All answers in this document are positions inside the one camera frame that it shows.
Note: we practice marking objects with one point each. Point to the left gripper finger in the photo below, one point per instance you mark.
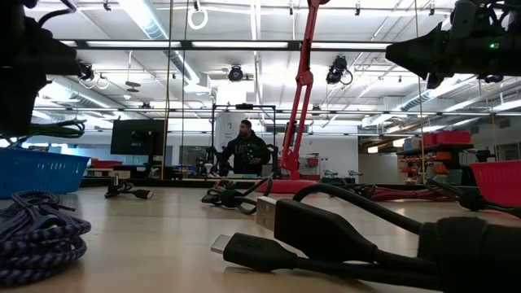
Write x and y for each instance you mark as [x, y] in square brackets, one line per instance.
[16, 106]

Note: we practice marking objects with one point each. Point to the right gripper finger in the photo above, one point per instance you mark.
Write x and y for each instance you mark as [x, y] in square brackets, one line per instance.
[423, 51]

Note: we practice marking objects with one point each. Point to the black background robot arm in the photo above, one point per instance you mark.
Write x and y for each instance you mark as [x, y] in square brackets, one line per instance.
[209, 160]
[274, 163]

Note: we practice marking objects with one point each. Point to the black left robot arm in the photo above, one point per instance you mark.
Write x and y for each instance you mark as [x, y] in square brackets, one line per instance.
[12, 11]

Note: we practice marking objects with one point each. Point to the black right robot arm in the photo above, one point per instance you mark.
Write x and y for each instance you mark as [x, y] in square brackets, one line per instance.
[506, 40]

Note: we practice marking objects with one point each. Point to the blue plastic basket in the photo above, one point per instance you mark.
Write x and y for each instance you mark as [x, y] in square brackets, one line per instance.
[40, 175]

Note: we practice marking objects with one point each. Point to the red storage bins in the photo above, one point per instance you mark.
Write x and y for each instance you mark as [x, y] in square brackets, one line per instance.
[452, 137]

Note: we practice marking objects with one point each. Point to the storage shelf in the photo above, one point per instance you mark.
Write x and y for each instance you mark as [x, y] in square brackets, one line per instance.
[439, 147]

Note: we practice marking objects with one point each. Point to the red tray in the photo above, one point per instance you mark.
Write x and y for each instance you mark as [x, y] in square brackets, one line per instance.
[106, 163]

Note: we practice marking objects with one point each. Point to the black monitor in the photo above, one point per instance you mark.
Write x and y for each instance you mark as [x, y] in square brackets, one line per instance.
[138, 136]

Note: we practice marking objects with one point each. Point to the red plastic basket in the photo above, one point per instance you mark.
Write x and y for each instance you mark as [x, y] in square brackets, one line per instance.
[496, 183]

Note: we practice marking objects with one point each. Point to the person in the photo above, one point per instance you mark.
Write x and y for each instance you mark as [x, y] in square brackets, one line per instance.
[246, 150]

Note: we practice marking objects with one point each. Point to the black ceiling camera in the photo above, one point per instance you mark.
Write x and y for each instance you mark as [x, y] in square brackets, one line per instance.
[86, 72]
[235, 74]
[337, 70]
[493, 78]

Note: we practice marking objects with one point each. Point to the black aluminium table frame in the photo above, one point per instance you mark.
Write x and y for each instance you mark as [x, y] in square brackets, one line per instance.
[183, 183]

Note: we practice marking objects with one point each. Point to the black station frame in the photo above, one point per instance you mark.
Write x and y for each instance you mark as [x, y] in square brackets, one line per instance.
[244, 106]

